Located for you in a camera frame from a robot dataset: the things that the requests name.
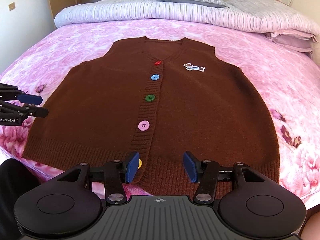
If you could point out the striped white duvet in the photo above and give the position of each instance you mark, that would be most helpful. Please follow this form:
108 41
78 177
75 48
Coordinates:
254 16

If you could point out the person's black trousers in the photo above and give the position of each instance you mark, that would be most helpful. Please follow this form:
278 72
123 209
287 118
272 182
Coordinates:
16 180

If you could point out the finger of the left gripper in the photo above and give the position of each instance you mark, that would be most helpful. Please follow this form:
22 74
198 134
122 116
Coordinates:
11 93
9 110

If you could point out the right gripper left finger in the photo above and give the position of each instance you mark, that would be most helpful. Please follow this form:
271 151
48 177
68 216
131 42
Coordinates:
117 173

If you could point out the brown knitted vest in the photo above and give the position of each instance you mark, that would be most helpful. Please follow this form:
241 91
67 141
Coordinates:
160 99

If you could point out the wall switch plate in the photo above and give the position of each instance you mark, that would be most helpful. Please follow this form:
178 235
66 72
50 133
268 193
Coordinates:
12 6

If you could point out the folded pink pillowcases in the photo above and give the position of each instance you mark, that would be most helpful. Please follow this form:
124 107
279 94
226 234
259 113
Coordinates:
292 39

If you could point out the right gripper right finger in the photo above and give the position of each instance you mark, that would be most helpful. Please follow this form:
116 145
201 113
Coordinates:
204 173

